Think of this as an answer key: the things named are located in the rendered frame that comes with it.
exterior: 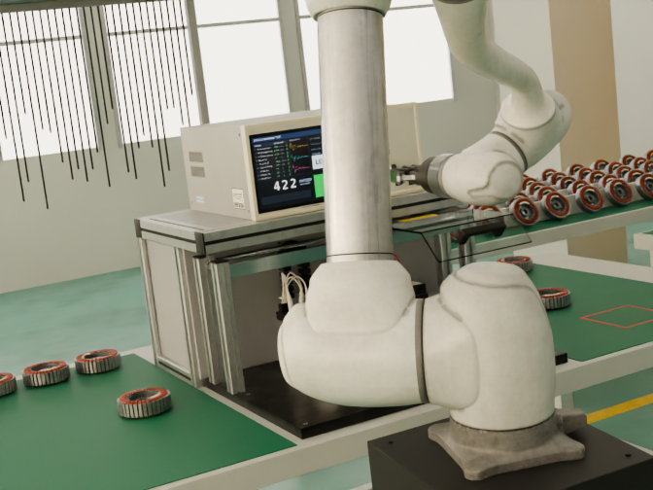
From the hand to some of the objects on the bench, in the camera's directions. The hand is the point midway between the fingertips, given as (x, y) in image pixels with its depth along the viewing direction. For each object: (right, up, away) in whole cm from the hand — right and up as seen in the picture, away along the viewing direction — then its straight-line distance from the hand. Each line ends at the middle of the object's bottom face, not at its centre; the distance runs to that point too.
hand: (390, 172), depth 234 cm
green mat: (-68, -54, -9) cm, 87 cm away
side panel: (-48, -46, +20) cm, 70 cm away
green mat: (+45, -31, +50) cm, 74 cm away
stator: (-52, -51, -5) cm, 73 cm away
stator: (+44, -32, +46) cm, 71 cm away
